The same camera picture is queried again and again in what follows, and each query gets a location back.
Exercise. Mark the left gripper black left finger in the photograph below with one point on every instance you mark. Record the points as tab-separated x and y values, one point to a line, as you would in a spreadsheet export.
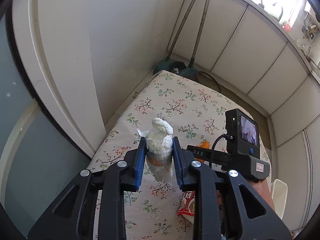
91	206

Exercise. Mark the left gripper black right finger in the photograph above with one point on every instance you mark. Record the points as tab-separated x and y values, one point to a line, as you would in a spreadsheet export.
225	203

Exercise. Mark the red instant noodle cup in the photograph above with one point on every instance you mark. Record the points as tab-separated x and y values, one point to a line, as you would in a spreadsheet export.
187	204

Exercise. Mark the white tissue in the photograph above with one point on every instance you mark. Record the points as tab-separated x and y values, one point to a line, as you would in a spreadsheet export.
159	144

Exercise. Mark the white plastic trash bin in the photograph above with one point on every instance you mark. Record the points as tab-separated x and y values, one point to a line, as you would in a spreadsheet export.
279	192

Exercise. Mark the white kitchen cabinets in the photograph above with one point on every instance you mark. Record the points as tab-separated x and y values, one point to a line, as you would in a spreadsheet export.
247	43

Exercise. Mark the person's right hand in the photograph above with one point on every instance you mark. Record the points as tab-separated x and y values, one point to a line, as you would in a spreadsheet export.
262	188

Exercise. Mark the orange peel piece on table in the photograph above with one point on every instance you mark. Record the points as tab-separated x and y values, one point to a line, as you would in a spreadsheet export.
202	152

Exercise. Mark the floral tablecloth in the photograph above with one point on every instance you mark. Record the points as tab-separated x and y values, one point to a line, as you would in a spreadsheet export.
197	114

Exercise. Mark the black camera with screen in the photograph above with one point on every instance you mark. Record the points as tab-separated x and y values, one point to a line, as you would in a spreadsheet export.
243	132

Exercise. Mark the round wire rack on floor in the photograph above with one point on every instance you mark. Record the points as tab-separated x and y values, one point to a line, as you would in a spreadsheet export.
203	77

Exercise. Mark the broom with wooden handle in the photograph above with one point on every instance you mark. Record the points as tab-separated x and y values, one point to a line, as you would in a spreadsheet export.
191	70

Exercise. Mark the green dustpan with handle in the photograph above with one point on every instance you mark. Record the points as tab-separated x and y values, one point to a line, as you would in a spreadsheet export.
165	63

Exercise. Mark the white sliding door frame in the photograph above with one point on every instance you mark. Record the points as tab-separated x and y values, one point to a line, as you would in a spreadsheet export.
52	38

